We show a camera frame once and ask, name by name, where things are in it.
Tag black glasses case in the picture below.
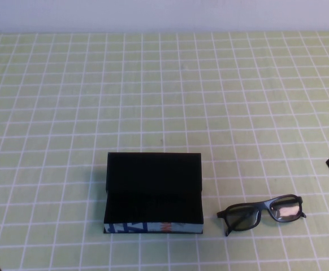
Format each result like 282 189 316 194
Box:
103 152 205 235

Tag black-framed glasses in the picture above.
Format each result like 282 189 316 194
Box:
217 194 307 237

